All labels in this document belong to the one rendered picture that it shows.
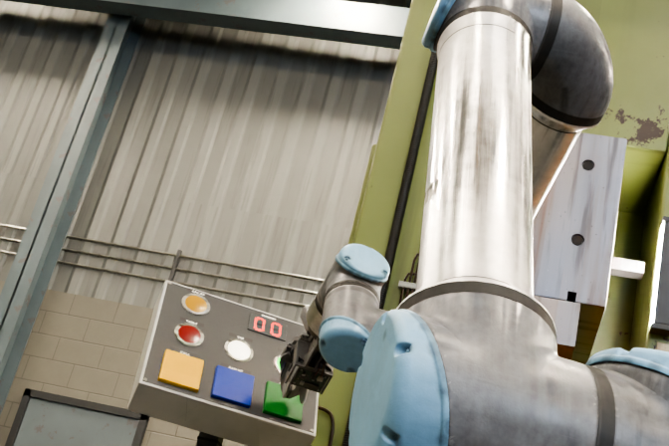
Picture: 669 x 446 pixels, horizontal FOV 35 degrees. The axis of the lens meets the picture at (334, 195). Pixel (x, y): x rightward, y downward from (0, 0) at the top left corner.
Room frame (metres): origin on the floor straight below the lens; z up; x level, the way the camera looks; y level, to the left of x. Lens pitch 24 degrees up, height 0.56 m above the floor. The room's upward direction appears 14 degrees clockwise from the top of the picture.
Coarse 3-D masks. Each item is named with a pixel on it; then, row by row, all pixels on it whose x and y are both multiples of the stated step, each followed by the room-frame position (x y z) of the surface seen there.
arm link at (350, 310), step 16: (336, 288) 1.59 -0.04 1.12; (352, 288) 1.58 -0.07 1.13; (368, 288) 1.59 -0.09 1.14; (336, 304) 1.57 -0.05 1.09; (352, 304) 1.56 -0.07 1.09; (368, 304) 1.57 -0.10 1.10; (336, 320) 1.55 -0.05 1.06; (352, 320) 1.54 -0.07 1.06; (368, 320) 1.55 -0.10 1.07; (320, 336) 1.57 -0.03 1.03; (336, 336) 1.54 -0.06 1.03; (352, 336) 1.54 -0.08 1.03; (336, 352) 1.57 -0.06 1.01; (352, 352) 1.56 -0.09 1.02; (336, 368) 1.60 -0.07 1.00; (352, 368) 1.59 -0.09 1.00
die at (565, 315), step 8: (536, 296) 2.01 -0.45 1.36; (544, 304) 2.00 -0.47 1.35; (552, 304) 2.00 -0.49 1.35; (560, 304) 2.00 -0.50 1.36; (568, 304) 1.99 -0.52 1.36; (576, 304) 1.99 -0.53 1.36; (552, 312) 2.00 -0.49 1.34; (560, 312) 2.00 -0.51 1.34; (568, 312) 1.99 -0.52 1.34; (576, 312) 1.99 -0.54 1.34; (560, 320) 2.00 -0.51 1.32; (568, 320) 1.99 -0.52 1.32; (576, 320) 1.99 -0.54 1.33; (560, 328) 2.00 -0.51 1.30; (568, 328) 1.99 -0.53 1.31; (576, 328) 1.99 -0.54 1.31; (560, 336) 2.00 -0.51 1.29; (568, 336) 1.99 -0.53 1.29; (560, 344) 2.00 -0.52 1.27; (568, 344) 1.99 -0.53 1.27; (560, 352) 2.04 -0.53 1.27; (568, 352) 2.03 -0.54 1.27
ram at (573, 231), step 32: (576, 160) 2.00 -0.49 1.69; (608, 160) 1.98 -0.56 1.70; (576, 192) 2.00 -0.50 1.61; (608, 192) 1.98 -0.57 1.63; (544, 224) 2.01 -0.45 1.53; (576, 224) 2.00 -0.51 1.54; (608, 224) 1.98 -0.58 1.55; (544, 256) 2.01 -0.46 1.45; (576, 256) 1.99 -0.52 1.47; (608, 256) 1.98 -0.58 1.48; (544, 288) 2.01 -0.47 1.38; (576, 288) 1.99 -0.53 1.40; (576, 352) 2.29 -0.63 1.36
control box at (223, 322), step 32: (160, 320) 1.95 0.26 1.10; (192, 320) 1.98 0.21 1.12; (224, 320) 2.00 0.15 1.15; (288, 320) 2.06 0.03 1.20; (160, 352) 1.91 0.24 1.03; (192, 352) 1.94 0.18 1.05; (224, 352) 1.96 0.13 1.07; (256, 352) 1.99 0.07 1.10; (160, 384) 1.88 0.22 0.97; (256, 384) 1.95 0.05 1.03; (160, 416) 1.94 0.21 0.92; (192, 416) 1.93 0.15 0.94; (224, 416) 1.92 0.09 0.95; (256, 416) 1.92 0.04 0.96
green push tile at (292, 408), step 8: (272, 384) 1.95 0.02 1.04; (280, 384) 1.96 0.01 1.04; (272, 392) 1.94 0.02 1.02; (280, 392) 1.95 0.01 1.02; (264, 400) 1.94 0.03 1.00; (272, 400) 1.93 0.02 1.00; (280, 400) 1.94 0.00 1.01; (288, 400) 1.95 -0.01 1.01; (296, 400) 1.95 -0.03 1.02; (264, 408) 1.92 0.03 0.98; (272, 408) 1.93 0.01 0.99; (280, 408) 1.93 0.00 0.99; (288, 408) 1.94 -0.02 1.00; (296, 408) 1.94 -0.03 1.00; (280, 416) 1.93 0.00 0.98; (288, 416) 1.93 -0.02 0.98; (296, 416) 1.93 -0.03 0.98
